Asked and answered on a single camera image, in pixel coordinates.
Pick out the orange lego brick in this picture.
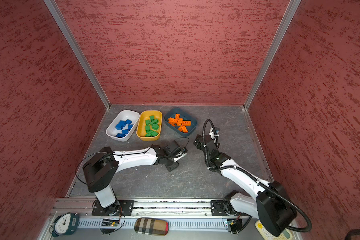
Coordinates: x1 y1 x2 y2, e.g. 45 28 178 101
168 118 178 126

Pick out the green lego plate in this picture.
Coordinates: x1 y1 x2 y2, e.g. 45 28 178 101
145 130 158 138

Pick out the yellow plastic container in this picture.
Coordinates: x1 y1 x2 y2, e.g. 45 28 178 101
137 110 163 141

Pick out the white plastic container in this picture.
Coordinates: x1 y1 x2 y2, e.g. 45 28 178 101
106 110 140 142

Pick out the teal analog clock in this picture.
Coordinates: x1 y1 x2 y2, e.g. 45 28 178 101
50 213 80 238

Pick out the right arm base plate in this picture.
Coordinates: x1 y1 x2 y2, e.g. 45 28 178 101
210 200 249 217

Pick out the green small lego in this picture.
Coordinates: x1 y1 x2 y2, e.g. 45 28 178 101
152 124 160 131

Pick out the green long lego brick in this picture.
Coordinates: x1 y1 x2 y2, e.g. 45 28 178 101
151 119 159 126

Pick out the teal plastic container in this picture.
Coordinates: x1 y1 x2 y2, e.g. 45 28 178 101
164 108 198 137

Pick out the blue long lego brick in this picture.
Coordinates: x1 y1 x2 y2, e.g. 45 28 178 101
116 133 126 138

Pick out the plaid fabric case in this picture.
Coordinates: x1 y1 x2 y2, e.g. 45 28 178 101
134 218 169 236

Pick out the yellow calculator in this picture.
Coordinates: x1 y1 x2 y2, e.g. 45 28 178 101
255 220 294 240

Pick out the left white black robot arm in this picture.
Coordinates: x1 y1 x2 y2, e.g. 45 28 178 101
80 141 188 210

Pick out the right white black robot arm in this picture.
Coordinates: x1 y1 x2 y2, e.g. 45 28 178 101
194 119 312 237

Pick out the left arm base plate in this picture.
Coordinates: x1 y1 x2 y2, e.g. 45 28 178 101
92 200 135 216

